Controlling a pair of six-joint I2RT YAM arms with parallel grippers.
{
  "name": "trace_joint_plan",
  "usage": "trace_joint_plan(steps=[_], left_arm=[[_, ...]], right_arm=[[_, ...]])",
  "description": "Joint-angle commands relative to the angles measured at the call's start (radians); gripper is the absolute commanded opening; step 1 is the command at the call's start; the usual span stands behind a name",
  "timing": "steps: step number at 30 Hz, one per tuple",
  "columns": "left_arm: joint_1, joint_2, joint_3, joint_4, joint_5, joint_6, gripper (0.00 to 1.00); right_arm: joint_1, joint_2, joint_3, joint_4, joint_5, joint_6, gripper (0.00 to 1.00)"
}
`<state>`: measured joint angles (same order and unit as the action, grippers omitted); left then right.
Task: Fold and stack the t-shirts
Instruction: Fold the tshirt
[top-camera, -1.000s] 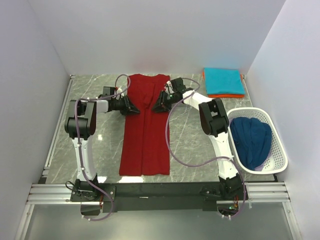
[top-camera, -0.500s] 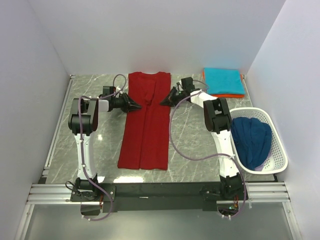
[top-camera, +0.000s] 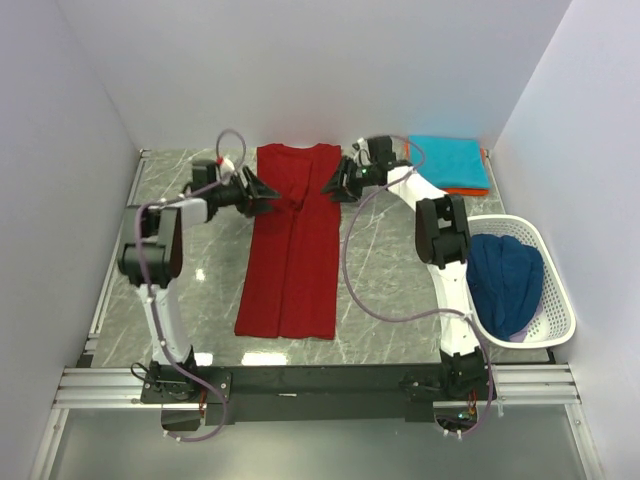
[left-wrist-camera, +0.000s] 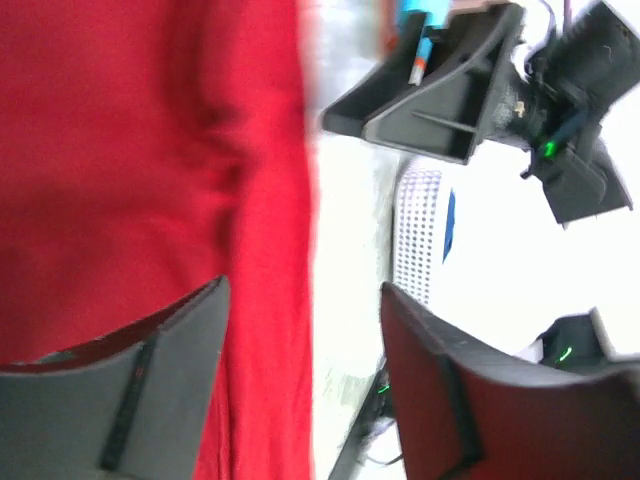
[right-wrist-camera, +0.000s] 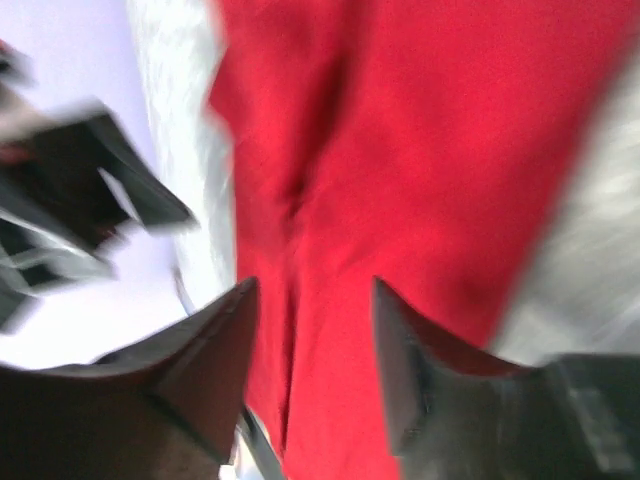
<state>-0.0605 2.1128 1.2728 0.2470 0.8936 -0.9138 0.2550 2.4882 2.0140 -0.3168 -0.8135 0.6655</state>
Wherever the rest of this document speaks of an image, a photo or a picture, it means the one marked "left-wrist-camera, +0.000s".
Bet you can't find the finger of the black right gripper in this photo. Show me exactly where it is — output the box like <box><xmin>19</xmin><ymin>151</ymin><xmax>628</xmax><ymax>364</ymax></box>
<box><xmin>322</xmin><ymin>9</ymin><xmax>501</xmax><ymax>139</ymax></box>

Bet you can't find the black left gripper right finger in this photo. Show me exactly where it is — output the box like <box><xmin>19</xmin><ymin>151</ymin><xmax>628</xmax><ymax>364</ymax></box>
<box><xmin>380</xmin><ymin>283</ymin><xmax>639</xmax><ymax>479</ymax></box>

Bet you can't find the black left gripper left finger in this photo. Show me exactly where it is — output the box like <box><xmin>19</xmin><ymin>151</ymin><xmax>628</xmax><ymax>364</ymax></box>
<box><xmin>1</xmin><ymin>277</ymin><xmax>230</xmax><ymax>480</ymax></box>

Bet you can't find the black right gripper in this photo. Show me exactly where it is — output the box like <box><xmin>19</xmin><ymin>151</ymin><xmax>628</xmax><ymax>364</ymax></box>
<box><xmin>363</xmin><ymin>1</ymin><xmax>639</xmax><ymax>224</ymax></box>

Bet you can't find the red t shirt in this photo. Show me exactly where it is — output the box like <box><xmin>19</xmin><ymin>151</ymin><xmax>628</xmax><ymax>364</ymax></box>
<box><xmin>1</xmin><ymin>1</ymin><xmax>312</xmax><ymax>479</ymax></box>

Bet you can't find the navy blue t shirt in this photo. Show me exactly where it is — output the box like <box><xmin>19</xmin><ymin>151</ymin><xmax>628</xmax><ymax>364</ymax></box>
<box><xmin>443</xmin><ymin>190</ymin><xmax>456</xmax><ymax>261</ymax></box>

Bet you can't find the black base crossbar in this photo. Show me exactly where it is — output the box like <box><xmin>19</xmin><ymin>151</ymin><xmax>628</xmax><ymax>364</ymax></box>
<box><xmin>328</xmin><ymin>355</ymin><xmax>403</xmax><ymax>480</ymax></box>

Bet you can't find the white plastic laundry basket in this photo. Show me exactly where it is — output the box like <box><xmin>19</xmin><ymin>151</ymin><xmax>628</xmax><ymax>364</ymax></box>
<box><xmin>392</xmin><ymin>163</ymin><xmax>451</xmax><ymax>306</ymax></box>

